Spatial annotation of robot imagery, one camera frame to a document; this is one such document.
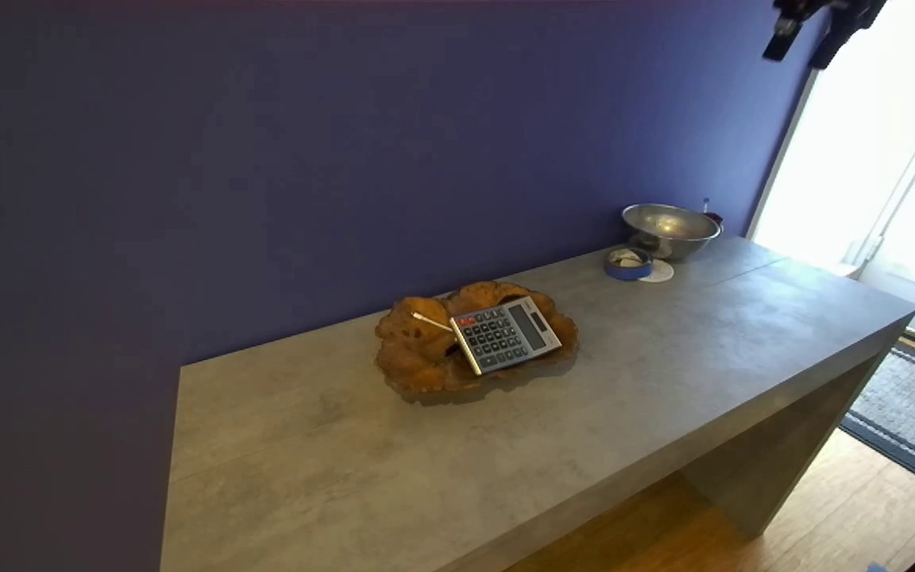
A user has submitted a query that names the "grey door mat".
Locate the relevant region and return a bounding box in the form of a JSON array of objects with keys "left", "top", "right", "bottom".
[{"left": 840, "top": 340, "right": 915, "bottom": 501}]

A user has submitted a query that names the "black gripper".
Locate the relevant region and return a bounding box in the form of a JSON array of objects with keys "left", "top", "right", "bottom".
[{"left": 760, "top": 0, "right": 890, "bottom": 74}]

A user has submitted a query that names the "metal bowl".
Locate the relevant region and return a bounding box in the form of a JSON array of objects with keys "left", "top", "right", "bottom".
[{"left": 620, "top": 199, "right": 727, "bottom": 263}]

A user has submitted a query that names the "white round disc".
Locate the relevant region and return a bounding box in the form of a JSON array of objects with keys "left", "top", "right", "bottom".
[{"left": 633, "top": 258, "right": 679, "bottom": 286}]

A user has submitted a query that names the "thin wooden stick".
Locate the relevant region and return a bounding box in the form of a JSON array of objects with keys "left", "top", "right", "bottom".
[{"left": 409, "top": 308, "right": 457, "bottom": 334}]

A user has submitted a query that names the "grey concrete-look cabinet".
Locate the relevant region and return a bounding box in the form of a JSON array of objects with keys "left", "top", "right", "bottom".
[{"left": 155, "top": 233, "right": 915, "bottom": 572}]

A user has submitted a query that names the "grey calculator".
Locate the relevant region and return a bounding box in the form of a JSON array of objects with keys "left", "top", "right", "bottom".
[{"left": 446, "top": 292, "right": 566, "bottom": 378}]

